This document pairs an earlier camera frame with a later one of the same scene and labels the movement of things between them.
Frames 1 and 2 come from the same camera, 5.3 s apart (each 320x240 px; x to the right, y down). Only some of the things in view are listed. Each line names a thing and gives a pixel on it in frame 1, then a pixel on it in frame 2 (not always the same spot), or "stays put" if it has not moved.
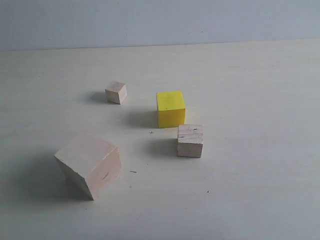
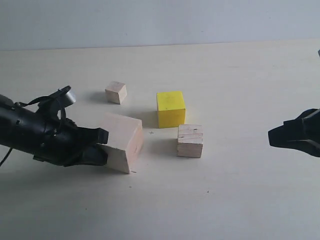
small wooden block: x=116 y=92 stays put
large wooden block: x=94 y=162 -> x=125 y=143
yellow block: x=171 y=109 stays put
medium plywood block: x=190 y=140 stays put
